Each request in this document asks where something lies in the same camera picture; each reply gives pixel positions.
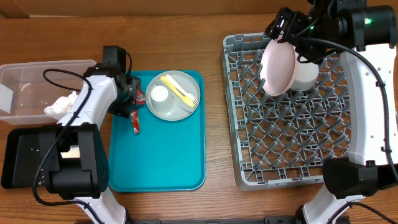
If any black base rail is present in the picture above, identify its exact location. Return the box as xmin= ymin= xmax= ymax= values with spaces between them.
xmin=126 ymin=215 xmax=294 ymax=224

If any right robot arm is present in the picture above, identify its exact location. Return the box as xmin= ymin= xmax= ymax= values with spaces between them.
xmin=261 ymin=0 xmax=397 ymax=223

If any red sauce sachet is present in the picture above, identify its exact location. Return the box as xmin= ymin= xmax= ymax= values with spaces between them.
xmin=130 ymin=109 xmax=140 ymax=134

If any red snack wrapper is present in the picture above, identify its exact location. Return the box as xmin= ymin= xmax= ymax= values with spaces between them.
xmin=136 ymin=89 xmax=146 ymax=105

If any grey dishwasher rack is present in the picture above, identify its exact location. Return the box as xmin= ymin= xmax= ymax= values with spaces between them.
xmin=220 ymin=33 xmax=351 ymax=190

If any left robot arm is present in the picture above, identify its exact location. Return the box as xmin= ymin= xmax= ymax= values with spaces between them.
xmin=32 ymin=45 xmax=141 ymax=223

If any grey bowl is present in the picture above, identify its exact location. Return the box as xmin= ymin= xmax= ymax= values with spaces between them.
xmin=290 ymin=60 xmax=319 ymax=91

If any pink round plate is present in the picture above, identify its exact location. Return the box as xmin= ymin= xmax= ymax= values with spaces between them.
xmin=260 ymin=40 xmax=296 ymax=96

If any white napkin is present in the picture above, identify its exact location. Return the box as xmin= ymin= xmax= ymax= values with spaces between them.
xmin=44 ymin=91 xmax=78 ymax=120

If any white paper cup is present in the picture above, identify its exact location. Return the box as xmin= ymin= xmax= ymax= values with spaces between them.
xmin=150 ymin=85 xmax=174 ymax=114

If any black rectangular tray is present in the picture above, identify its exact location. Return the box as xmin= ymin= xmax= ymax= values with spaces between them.
xmin=1 ymin=126 xmax=63 ymax=190

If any teal plastic tray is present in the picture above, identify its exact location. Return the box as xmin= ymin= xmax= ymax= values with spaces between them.
xmin=109 ymin=70 xmax=206 ymax=192

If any clear plastic bin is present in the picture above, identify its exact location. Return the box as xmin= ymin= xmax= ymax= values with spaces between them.
xmin=1 ymin=59 xmax=96 ymax=125

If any grey round plate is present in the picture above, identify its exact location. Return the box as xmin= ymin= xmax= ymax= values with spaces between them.
xmin=146 ymin=70 xmax=201 ymax=121

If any white plastic fork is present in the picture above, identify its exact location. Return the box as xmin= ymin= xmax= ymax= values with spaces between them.
xmin=165 ymin=75 xmax=199 ymax=106

